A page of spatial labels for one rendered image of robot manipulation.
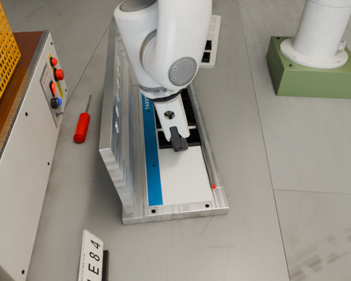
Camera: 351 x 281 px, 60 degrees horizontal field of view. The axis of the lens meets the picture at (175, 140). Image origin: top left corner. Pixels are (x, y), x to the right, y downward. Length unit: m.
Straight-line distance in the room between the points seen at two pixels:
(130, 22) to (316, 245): 0.50
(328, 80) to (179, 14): 0.61
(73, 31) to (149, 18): 0.86
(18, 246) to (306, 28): 0.84
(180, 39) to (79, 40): 0.84
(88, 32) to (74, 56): 0.19
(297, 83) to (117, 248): 0.64
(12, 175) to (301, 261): 0.51
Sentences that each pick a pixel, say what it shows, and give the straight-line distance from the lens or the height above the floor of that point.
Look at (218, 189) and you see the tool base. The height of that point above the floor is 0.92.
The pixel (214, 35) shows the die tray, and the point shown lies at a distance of 1.22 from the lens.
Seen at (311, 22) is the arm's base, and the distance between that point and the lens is 0.94.
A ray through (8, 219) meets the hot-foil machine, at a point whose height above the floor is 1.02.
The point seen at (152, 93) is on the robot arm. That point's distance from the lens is 0.55.
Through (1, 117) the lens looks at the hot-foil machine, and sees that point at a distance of 0.60.
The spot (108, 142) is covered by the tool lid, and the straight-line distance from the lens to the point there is 0.46.
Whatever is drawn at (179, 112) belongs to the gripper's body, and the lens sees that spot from 0.57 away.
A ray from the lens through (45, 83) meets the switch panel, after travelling 0.76.
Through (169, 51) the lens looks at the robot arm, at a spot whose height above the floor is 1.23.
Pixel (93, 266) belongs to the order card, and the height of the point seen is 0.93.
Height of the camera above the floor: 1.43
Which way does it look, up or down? 45 degrees down
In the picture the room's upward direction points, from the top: straight up
